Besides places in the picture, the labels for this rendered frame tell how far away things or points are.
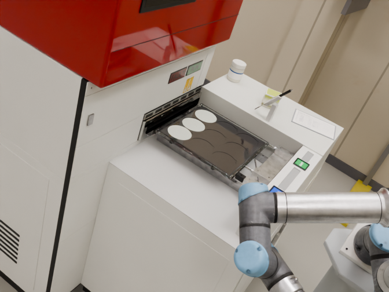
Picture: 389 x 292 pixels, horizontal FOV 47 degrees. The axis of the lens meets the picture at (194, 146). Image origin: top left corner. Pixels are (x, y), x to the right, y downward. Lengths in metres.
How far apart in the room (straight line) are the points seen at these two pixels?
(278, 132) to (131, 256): 0.81
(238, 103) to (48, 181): 0.90
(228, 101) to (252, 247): 1.10
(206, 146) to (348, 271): 0.70
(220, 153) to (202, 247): 0.39
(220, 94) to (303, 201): 1.07
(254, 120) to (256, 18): 2.01
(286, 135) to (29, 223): 1.11
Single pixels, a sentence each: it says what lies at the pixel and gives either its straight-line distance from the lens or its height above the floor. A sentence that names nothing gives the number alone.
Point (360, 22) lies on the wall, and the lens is 3.61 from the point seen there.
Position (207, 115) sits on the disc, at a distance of 1.99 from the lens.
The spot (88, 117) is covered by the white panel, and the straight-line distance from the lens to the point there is 1.42.
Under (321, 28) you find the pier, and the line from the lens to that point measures 3.45.
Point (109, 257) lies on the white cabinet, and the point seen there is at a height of 0.37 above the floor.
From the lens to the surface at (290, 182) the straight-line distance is 1.69.
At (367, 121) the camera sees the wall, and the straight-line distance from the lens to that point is 3.74.
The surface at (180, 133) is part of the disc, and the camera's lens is 1.80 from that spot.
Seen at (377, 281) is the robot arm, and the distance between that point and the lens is 1.52.
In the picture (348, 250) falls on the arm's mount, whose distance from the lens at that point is 1.75.
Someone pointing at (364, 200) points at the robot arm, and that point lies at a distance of 1.13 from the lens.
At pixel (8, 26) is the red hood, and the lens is 1.53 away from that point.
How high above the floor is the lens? 1.87
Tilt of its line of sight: 33 degrees down
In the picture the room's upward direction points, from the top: 20 degrees clockwise
